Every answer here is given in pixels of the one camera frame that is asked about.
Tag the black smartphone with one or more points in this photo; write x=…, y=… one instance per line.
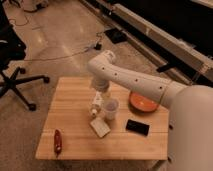
x=137, y=127

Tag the black floor plate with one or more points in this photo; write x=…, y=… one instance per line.
x=115, y=35

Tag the long white rail beam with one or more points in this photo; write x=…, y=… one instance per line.
x=176, y=33

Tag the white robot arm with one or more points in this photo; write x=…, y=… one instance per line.
x=190, y=134

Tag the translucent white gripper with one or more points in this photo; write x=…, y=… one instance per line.
x=104, y=95

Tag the wooden table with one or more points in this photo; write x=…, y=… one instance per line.
x=69, y=113

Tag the white tube bottle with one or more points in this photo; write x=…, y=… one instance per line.
x=96, y=104

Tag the black power adapter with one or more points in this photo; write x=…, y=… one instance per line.
x=98, y=46

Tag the red pocket knife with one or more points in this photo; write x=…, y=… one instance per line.
x=57, y=142

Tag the black office chair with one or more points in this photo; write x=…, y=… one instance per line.
x=12, y=48

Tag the orange bowl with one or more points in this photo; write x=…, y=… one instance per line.
x=141, y=103

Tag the translucent white ceramic cup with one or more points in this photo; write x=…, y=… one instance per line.
x=110, y=108

